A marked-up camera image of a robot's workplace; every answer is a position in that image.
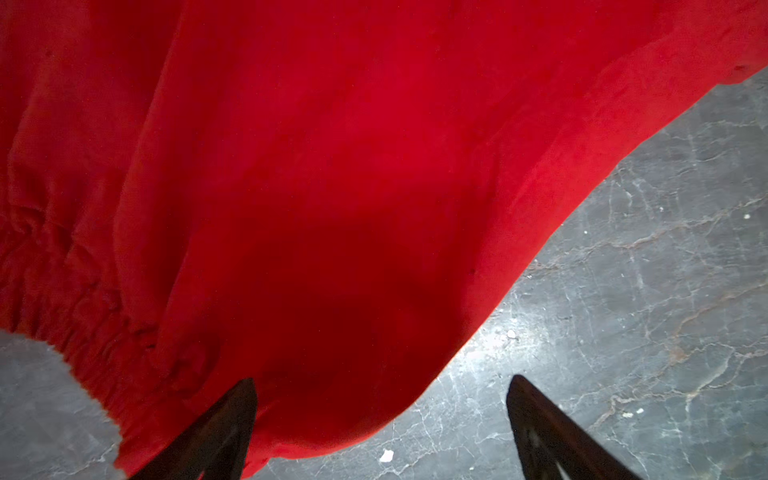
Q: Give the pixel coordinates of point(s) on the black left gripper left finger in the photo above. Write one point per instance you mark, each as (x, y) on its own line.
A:
(213, 447)

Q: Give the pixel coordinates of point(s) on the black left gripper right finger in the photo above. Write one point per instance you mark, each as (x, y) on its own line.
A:
(552, 446)

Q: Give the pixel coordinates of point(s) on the red shorts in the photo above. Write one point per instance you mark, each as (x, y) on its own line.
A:
(326, 197)

